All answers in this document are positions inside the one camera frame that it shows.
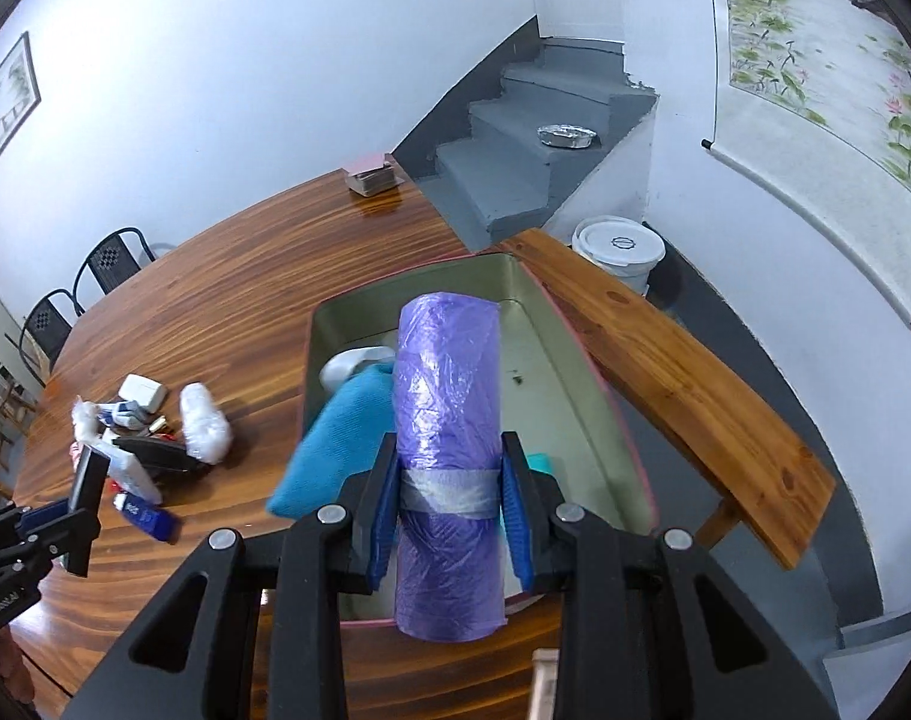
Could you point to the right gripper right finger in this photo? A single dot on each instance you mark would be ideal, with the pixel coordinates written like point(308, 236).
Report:
point(652, 626)

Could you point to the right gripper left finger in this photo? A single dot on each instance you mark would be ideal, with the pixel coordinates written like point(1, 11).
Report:
point(190, 653)

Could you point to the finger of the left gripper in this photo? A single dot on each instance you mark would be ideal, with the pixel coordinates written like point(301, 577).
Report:
point(17, 522)
point(69, 536)

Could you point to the blue patterned tissue pack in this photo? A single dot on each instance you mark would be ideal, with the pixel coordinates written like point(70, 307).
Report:
point(99, 461)

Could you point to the dark blue bottle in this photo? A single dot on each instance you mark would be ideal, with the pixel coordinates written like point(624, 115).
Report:
point(148, 518)

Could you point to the white plastic bag bundle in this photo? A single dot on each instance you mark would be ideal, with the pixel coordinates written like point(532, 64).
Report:
point(206, 431)

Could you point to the purple trash bag roll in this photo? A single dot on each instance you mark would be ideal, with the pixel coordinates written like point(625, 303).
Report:
point(447, 405)

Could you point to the blue towel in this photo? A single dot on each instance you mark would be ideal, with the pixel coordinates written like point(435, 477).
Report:
point(335, 442)

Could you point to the white flat box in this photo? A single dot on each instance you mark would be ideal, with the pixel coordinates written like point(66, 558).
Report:
point(145, 392)

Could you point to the black metal chair near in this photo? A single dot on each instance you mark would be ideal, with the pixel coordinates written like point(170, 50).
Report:
point(48, 329)

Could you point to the black metal chair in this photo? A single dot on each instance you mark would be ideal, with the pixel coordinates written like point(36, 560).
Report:
point(111, 262)
point(48, 329)

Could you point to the teal small pouch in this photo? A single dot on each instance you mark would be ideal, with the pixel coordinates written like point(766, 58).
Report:
point(540, 463)

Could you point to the wooden bench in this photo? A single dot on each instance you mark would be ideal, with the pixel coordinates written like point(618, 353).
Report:
point(766, 475)

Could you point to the pink tin storage box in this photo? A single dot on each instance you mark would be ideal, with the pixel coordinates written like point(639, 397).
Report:
point(551, 396)

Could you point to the black metal chair far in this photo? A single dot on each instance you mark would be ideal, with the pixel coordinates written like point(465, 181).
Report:
point(111, 262)

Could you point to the white plastic bucket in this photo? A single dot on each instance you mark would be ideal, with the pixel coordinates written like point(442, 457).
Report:
point(626, 249)

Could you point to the grey staircase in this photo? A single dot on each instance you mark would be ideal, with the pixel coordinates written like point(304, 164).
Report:
point(476, 154)

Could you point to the hanging scroll painting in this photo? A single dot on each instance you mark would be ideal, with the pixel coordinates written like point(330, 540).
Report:
point(813, 103)

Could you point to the framed wall picture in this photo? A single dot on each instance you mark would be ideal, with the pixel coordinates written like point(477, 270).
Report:
point(19, 91)

